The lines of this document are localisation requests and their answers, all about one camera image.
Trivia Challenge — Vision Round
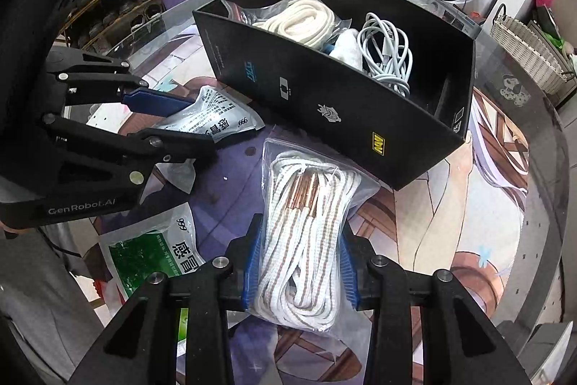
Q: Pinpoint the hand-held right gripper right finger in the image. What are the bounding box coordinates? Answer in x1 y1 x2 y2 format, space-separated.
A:
340 227 533 385

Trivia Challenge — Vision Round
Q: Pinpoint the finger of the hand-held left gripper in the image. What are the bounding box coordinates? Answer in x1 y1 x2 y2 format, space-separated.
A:
43 49 201 122
40 114 221 205

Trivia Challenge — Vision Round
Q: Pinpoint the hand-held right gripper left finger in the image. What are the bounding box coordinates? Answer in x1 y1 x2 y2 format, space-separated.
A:
67 214 264 385

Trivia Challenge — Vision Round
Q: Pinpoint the white medicine packet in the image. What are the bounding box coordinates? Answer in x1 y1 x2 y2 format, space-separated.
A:
153 85 267 194

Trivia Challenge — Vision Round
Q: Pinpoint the bag of striped white laces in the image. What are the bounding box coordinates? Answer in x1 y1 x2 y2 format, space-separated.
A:
261 137 382 334

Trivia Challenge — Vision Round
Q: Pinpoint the green medicine packet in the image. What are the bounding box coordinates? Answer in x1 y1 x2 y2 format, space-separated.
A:
97 202 208 361

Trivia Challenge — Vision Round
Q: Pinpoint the black cardboard box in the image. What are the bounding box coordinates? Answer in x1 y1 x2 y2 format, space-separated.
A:
191 0 477 192

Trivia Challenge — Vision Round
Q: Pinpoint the bag of cream rope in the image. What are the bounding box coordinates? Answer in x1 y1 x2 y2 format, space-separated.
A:
221 0 352 52

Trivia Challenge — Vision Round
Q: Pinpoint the white cable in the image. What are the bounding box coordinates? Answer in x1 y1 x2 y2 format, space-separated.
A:
356 12 414 97

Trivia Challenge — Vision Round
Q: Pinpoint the printed cartoon table mat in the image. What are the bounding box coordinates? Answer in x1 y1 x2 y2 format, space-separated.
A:
58 29 533 385

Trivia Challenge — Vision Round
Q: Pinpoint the person's grey clothing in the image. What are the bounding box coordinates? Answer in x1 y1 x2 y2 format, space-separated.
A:
0 223 113 385

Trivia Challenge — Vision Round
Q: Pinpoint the white wicker basket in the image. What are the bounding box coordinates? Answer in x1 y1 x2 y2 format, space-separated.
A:
489 4 577 95

